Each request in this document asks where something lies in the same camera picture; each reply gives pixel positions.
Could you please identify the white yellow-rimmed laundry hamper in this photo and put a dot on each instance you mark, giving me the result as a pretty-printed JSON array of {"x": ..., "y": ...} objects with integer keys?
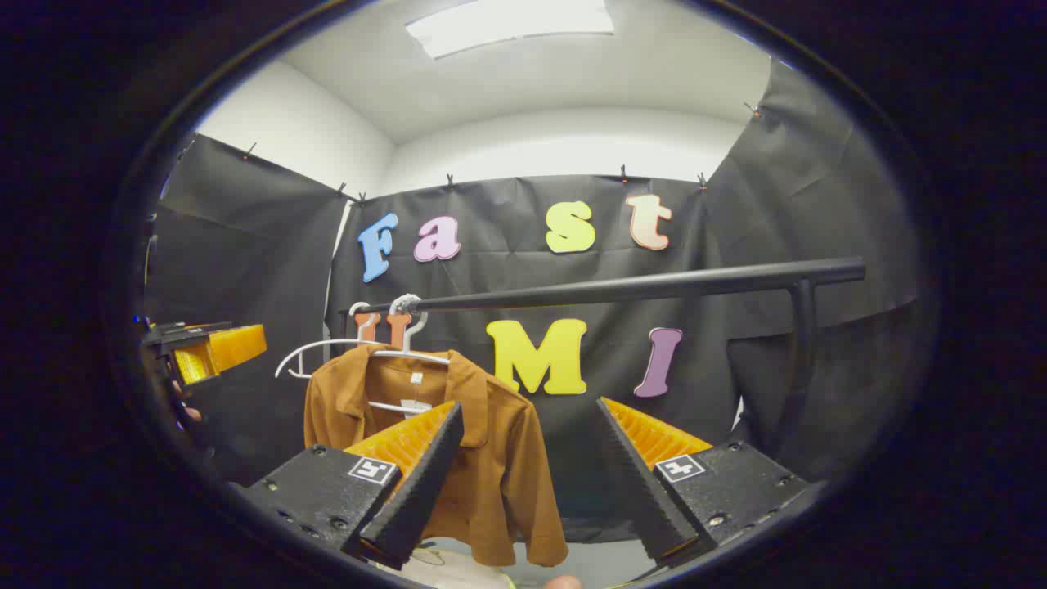
[{"x": 458, "y": 573}]

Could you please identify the white taped clothes hanger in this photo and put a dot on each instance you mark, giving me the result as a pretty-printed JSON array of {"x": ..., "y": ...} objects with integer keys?
[{"x": 409, "y": 355}]

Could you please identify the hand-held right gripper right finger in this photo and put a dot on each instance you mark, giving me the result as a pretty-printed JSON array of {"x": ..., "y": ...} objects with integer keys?
[{"x": 638, "y": 491}]

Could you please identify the brown jacket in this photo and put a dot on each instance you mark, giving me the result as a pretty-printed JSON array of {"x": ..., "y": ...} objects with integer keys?
[{"x": 499, "y": 458}]

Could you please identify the long ceiling light panel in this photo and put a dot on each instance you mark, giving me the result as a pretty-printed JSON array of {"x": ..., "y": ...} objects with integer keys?
[{"x": 507, "y": 24}]

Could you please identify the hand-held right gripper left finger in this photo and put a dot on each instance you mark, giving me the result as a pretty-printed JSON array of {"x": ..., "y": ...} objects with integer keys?
[{"x": 425, "y": 483}]

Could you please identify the black clothes rack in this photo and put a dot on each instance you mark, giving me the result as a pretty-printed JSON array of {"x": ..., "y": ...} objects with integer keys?
[{"x": 654, "y": 286}]

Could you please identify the grey tape wrap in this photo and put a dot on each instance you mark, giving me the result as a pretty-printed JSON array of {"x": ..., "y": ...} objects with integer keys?
[{"x": 406, "y": 304}]

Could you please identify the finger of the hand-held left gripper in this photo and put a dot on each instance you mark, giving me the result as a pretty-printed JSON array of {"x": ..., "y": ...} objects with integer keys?
[
  {"x": 193, "y": 365},
  {"x": 237, "y": 345}
]

